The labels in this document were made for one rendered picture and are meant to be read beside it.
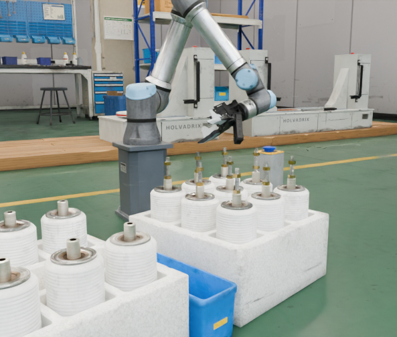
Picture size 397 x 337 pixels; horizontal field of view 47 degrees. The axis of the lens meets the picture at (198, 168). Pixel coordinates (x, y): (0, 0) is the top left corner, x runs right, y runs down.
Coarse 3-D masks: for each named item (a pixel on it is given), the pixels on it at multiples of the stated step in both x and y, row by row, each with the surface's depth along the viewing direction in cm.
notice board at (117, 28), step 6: (108, 18) 716; (114, 18) 720; (120, 18) 725; (126, 18) 729; (132, 18) 734; (108, 24) 717; (114, 24) 722; (120, 24) 726; (126, 24) 731; (132, 24) 736; (108, 30) 719; (114, 30) 723; (120, 30) 728; (126, 30) 733; (132, 30) 738; (108, 36) 720; (114, 36) 725; (120, 36) 729; (126, 36) 734; (132, 36) 740
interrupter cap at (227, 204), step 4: (220, 204) 106; (224, 204) 107; (228, 204) 107; (244, 204) 107; (248, 204) 107; (224, 208) 104; (228, 208) 103; (232, 208) 103; (236, 208) 103; (240, 208) 103; (244, 208) 103; (248, 208) 104
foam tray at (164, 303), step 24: (96, 240) 104; (144, 288) 80; (168, 288) 82; (48, 312) 72; (96, 312) 72; (120, 312) 74; (144, 312) 78; (168, 312) 83; (24, 336) 65; (48, 336) 65; (72, 336) 68; (96, 336) 72; (120, 336) 75; (144, 336) 79; (168, 336) 84
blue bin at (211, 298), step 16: (160, 256) 112; (192, 272) 104; (208, 272) 101; (192, 288) 104; (208, 288) 101; (224, 288) 97; (192, 304) 90; (208, 304) 88; (224, 304) 93; (192, 320) 91; (208, 320) 90; (224, 320) 94; (192, 336) 92; (208, 336) 91; (224, 336) 95
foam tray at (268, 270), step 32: (160, 224) 116; (288, 224) 117; (320, 224) 122; (192, 256) 108; (224, 256) 101; (256, 256) 101; (288, 256) 112; (320, 256) 124; (256, 288) 103; (288, 288) 114
